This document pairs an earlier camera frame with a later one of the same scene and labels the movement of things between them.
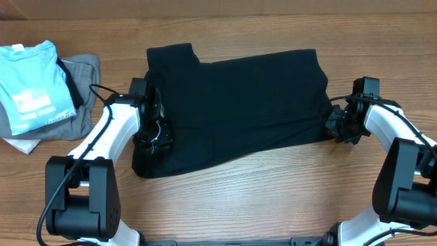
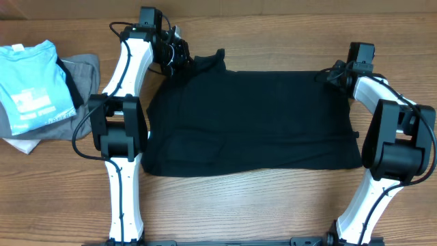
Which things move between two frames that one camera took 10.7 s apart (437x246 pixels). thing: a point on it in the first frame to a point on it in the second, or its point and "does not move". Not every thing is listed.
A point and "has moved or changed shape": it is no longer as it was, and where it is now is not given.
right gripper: x=332 y=130 to x=332 y=77
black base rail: x=306 y=241 does not move
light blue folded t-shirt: x=33 y=91 does not move
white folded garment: x=24 y=145 does not move
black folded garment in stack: x=76 y=98 does not move
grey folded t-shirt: x=84 y=70 does not move
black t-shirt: x=221 y=111 has moved or changed shape
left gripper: x=164 y=141 to x=185 y=61
